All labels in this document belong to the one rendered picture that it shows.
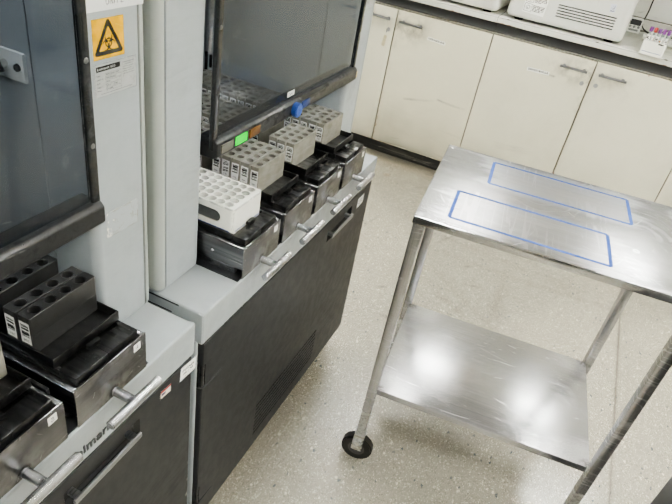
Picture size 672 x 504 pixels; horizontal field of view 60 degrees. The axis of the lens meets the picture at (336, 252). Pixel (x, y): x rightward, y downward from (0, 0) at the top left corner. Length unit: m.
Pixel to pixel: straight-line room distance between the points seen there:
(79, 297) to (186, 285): 0.27
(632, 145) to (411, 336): 1.86
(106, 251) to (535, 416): 1.20
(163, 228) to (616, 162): 2.66
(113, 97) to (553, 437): 1.32
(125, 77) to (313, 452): 1.25
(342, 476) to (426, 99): 2.21
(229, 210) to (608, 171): 2.53
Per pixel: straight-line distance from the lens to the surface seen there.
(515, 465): 1.95
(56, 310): 0.85
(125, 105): 0.84
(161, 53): 0.88
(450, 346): 1.79
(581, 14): 3.17
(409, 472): 1.81
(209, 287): 1.09
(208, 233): 1.11
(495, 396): 1.70
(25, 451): 0.82
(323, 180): 1.34
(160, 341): 0.99
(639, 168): 3.32
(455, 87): 3.31
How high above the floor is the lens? 1.41
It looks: 34 degrees down
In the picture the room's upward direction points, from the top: 11 degrees clockwise
